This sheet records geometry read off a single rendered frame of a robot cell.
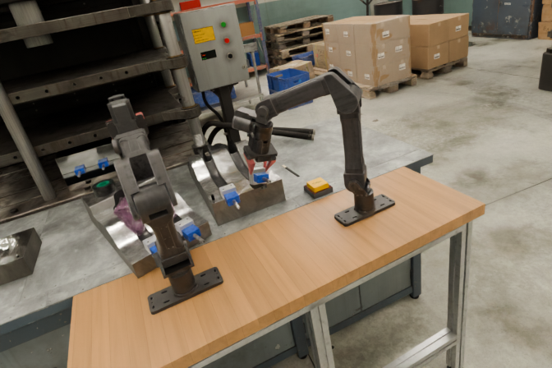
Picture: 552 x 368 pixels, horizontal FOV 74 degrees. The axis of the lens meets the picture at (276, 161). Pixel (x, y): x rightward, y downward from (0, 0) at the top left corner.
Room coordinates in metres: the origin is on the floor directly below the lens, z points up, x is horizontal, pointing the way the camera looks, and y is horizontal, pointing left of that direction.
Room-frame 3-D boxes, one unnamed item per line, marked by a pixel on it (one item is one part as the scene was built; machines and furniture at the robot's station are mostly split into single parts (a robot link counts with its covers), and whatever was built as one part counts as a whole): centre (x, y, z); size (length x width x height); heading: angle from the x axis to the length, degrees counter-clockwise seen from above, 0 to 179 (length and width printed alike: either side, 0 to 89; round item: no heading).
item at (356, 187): (1.00, -0.24, 0.90); 0.09 x 0.06 x 0.06; 157
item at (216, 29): (2.08, 0.22, 0.74); 0.31 x 0.22 x 1.47; 109
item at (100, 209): (1.15, 0.51, 0.86); 0.50 x 0.26 x 0.11; 36
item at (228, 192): (1.07, 0.17, 0.89); 0.13 x 0.05 x 0.05; 19
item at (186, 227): (0.97, 0.30, 0.86); 0.13 x 0.05 x 0.05; 36
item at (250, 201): (1.35, 0.20, 0.87); 0.50 x 0.26 x 0.14; 19
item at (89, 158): (1.93, 0.97, 0.87); 0.50 x 0.27 x 0.17; 19
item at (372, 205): (1.00, -0.25, 0.84); 0.20 x 0.07 x 0.08; 111
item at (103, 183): (1.28, 0.66, 0.93); 0.08 x 0.08 x 0.04
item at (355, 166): (1.00, -0.24, 1.05); 0.07 x 0.06 x 0.33; 157
